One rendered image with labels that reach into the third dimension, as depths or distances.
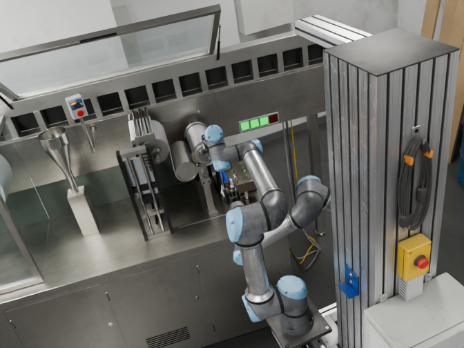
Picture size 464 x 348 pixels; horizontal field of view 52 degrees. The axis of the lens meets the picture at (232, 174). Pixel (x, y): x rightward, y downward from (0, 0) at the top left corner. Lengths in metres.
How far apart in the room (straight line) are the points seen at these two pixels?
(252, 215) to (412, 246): 0.54
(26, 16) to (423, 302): 2.98
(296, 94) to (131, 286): 1.45
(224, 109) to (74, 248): 1.14
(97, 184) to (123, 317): 0.79
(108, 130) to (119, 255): 0.71
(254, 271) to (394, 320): 0.54
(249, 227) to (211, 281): 1.03
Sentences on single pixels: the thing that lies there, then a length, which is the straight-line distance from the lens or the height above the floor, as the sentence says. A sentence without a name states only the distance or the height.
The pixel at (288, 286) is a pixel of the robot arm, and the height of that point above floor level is 1.05.
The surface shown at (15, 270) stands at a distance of 2.60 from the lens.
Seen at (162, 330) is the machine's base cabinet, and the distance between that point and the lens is 2.89.
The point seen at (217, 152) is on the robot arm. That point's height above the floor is 1.51.
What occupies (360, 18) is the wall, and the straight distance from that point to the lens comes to 5.20.
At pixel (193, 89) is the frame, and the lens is 2.80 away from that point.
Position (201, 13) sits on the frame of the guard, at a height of 1.98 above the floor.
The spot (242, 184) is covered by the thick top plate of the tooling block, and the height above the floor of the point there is 1.02.
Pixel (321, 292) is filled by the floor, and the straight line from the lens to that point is 3.37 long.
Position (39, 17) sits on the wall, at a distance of 3.62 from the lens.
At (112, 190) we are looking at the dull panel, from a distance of 2.95.
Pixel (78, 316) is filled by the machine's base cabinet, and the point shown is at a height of 0.64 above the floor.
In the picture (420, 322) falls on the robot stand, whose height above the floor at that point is 1.23.
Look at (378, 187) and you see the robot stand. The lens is 1.36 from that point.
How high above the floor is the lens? 2.49
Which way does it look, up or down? 33 degrees down
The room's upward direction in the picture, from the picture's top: 11 degrees counter-clockwise
